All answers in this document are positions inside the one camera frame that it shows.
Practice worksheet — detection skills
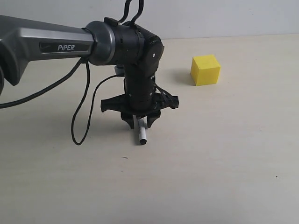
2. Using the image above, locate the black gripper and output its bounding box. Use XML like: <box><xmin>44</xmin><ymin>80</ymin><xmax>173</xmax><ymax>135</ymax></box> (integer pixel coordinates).
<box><xmin>100</xmin><ymin>93</ymin><xmax>179</xmax><ymax>129</ymax></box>

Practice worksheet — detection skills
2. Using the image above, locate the black and white whiteboard marker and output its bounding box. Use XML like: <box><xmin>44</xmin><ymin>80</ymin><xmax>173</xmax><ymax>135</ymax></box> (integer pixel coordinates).
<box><xmin>135</xmin><ymin>118</ymin><xmax>147</xmax><ymax>145</ymax></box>

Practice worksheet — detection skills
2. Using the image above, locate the yellow foam cube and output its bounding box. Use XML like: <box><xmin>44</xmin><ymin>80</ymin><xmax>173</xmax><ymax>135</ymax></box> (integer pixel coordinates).
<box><xmin>190</xmin><ymin>55</ymin><xmax>221</xmax><ymax>86</ymax></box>

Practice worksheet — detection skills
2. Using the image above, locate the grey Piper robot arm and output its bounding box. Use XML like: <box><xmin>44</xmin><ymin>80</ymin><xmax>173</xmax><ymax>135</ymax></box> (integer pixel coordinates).
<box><xmin>0</xmin><ymin>15</ymin><xmax>179</xmax><ymax>126</ymax></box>

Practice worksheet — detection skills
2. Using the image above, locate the black cable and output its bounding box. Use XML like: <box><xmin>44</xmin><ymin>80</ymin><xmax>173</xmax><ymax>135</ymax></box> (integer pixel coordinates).
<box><xmin>0</xmin><ymin>0</ymin><xmax>145</xmax><ymax>145</ymax></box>

